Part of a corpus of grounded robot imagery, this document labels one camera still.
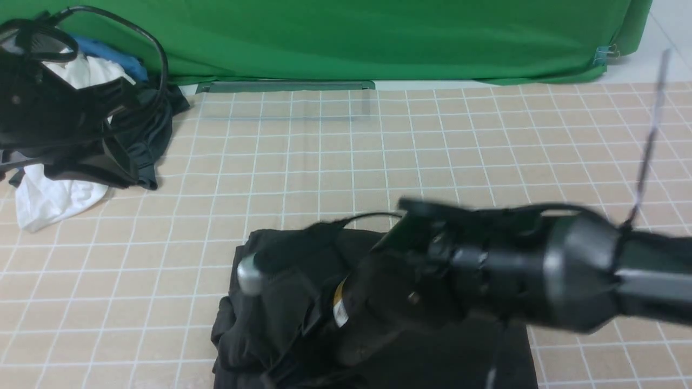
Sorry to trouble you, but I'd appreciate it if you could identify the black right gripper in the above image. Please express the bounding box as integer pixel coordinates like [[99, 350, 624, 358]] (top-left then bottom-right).
[[303, 197, 487, 368]]

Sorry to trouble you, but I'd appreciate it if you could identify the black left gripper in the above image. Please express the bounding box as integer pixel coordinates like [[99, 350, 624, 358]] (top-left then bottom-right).
[[1, 19, 141, 188]]

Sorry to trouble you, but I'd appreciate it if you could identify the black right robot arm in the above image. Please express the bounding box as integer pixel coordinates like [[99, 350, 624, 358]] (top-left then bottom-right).
[[301, 198, 691, 367]]

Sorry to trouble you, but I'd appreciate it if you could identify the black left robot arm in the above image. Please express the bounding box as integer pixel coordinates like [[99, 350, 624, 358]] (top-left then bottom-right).
[[1, 19, 138, 188]]

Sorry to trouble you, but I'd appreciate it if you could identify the white crumpled garment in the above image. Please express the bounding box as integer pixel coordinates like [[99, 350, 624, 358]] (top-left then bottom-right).
[[15, 52, 135, 232]]

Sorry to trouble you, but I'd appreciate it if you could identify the dark gray crumpled garment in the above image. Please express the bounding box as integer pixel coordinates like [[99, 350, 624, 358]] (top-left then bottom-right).
[[110, 84, 191, 191]]

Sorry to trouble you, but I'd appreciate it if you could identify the blue crumpled garment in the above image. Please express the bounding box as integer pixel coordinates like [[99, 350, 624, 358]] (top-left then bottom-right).
[[71, 35, 149, 82]]

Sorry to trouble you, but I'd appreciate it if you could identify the beige checkered table mat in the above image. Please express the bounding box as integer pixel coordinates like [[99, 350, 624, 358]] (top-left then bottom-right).
[[0, 81, 692, 389]]

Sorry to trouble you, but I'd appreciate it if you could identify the gray metal bar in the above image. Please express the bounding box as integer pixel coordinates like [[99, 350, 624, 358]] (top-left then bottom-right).
[[195, 79, 376, 94]]

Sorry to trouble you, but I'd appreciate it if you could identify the green backdrop cloth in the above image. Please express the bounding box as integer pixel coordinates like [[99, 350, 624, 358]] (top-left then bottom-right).
[[1, 1, 651, 85]]

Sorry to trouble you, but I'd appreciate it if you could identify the blue binder clip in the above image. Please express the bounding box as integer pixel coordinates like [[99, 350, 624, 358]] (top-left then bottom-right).
[[592, 44, 621, 66]]

